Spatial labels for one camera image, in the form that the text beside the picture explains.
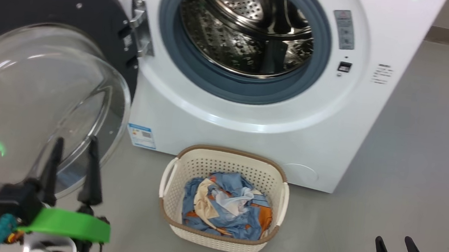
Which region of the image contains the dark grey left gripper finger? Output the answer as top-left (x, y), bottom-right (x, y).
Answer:
top-left (38, 136), bottom-right (64, 207)
top-left (77, 135), bottom-right (108, 207)

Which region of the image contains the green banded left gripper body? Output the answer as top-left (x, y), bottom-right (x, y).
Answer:
top-left (15, 204), bottom-right (113, 252)

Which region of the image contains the black round glass washer door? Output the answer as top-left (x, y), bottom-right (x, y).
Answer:
top-left (0, 0), bottom-right (146, 252)

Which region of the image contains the cream white garment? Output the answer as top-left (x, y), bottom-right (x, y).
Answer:
top-left (191, 177), bottom-right (262, 233)

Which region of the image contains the blue sloth print garment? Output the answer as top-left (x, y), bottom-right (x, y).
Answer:
top-left (179, 168), bottom-right (277, 243)

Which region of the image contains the grey rubber door gasket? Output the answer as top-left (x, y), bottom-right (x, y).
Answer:
top-left (151, 0), bottom-right (337, 112)

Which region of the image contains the chrome washer door hinge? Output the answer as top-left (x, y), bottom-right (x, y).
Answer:
top-left (126, 0), bottom-right (160, 59)

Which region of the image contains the white front-load washing machine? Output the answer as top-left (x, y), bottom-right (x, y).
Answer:
top-left (60, 0), bottom-right (447, 203)

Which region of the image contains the blue energy label sticker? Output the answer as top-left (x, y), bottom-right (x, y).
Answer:
top-left (126, 123), bottom-right (158, 150)

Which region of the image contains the cream perforated laundry basket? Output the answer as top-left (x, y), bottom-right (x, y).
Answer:
top-left (154, 141), bottom-right (294, 252)

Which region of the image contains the grey warning label sticker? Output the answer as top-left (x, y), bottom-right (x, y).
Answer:
top-left (330, 8), bottom-right (359, 51)

